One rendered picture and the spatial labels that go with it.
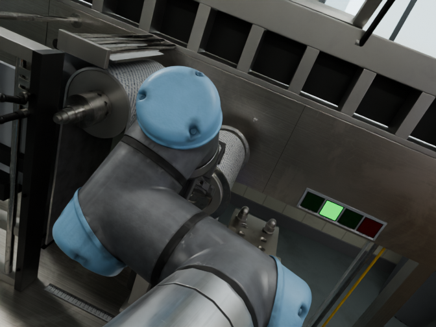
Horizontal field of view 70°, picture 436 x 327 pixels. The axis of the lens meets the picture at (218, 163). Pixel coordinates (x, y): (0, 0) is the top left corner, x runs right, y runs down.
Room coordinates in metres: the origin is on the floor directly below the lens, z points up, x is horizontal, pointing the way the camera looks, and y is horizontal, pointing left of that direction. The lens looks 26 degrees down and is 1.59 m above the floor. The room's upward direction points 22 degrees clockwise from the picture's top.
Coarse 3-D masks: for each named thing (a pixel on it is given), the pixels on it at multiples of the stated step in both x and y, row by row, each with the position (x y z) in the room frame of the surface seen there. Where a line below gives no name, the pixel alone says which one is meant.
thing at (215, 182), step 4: (212, 176) 0.54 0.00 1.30; (212, 180) 0.54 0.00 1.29; (216, 180) 0.54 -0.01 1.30; (212, 184) 0.54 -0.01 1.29; (216, 184) 0.54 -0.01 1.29; (220, 184) 0.55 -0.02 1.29; (216, 188) 0.54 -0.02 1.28; (220, 188) 0.54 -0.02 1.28; (216, 192) 0.54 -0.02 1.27; (220, 192) 0.54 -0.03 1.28; (216, 196) 0.54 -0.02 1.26; (220, 196) 0.54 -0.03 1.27; (212, 200) 0.54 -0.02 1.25; (216, 200) 0.54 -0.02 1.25; (220, 200) 0.54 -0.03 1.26; (208, 204) 0.54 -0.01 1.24; (212, 204) 0.54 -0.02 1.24; (216, 204) 0.54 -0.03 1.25; (208, 208) 0.54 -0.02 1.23; (212, 208) 0.54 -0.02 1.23; (216, 208) 0.54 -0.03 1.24; (208, 212) 0.54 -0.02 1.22; (212, 212) 0.54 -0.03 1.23
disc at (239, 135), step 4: (220, 128) 0.80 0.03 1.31; (224, 128) 0.80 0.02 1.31; (228, 128) 0.80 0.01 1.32; (232, 128) 0.80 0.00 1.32; (232, 132) 0.80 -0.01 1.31; (236, 132) 0.80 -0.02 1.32; (240, 132) 0.80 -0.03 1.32; (240, 136) 0.80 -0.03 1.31; (244, 136) 0.80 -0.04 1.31; (244, 140) 0.80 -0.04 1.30; (244, 144) 0.80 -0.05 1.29; (244, 148) 0.80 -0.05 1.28; (248, 148) 0.80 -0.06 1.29; (248, 152) 0.79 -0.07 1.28; (248, 156) 0.79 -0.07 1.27; (244, 160) 0.79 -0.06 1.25; (244, 164) 0.79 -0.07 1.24
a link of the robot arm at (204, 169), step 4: (216, 152) 0.34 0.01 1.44; (216, 156) 0.35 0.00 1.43; (212, 160) 0.33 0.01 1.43; (208, 164) 0.33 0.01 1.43; (212, 164) 0.35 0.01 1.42; (200, 168) 0.32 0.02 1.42; (204, 168) 0.33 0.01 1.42; (208, 168) 0.34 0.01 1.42; (196, 172) 0.33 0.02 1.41; (200, 172) 0.33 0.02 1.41; (204, 172) 0.35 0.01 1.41; (192, 176) 0.34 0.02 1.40; (196, 176) 0.34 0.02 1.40
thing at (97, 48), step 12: (60, 36) 0.55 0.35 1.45; (72, 36) 0.55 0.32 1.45; (84, 36) 0.60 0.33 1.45; (96, 36) 0.63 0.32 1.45; (108, 36) 0.68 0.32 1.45; (120, 36) 0.73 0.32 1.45; (132, 36) 0.78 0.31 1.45; (144, 36) 0.85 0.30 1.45; (60, 48) 0.55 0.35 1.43; (72, 48) 0.55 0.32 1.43; (84, 48) 0.55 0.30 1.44; (96, 48) 0.55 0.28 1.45; (108, 48) 0.57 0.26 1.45; (120, 48) 0.61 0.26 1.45; (132, 48) 0.65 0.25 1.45; (144, 48) 0.70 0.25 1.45; (156, 48) 0.77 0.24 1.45; (168, 48) 0.84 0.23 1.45; (96, 60) 0.55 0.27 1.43; (108, 60) 0.55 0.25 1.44
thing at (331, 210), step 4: (328, 204) 0.84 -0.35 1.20; (332, 204) 0.84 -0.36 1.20; (336, 204) 0.84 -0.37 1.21; (324, 208) 0.84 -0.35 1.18; (328, 208) 0.84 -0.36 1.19; (332, 208) 0.84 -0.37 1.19; (336, 208) 0.83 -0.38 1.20; (340, 208) 0.83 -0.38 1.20; (320, 212) 0.84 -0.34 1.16; (324, 212) 0.84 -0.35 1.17; (328, 212) 0.84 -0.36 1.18; (332, 212) 0.84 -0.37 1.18; (336, 212) 0.83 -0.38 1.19; (328, 216) 0.84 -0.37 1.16; (332, 216) 0.83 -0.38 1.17; (336, 216) 0.83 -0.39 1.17
